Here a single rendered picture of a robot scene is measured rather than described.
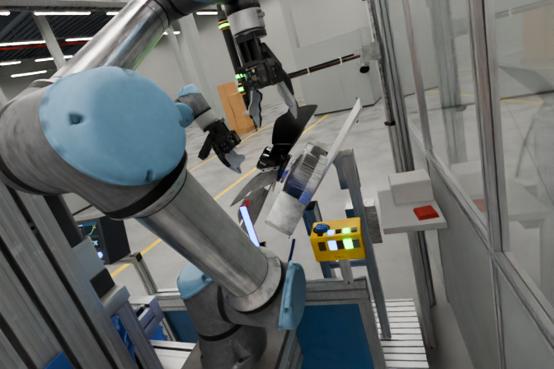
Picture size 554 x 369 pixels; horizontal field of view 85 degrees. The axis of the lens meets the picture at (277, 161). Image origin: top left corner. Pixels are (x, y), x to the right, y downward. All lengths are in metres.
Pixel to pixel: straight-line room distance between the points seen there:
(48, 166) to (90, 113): 0.07
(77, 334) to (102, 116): 0.45
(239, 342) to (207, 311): 0.11
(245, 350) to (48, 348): 0.34
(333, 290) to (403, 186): 0.59
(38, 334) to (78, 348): 0.08
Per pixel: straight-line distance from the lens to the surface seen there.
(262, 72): 0.67
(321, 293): 1.16
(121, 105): 0.31
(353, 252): 1.01
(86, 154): 0.30
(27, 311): 0.62
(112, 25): 0.59
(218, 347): 0.73
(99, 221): 1.37
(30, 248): 0.61
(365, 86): 8.41
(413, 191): 1.49
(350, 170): 1.41
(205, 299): 0.65
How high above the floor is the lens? 1.59
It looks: 16 degrees down
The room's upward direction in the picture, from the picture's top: 17 degrees counter-clockwise
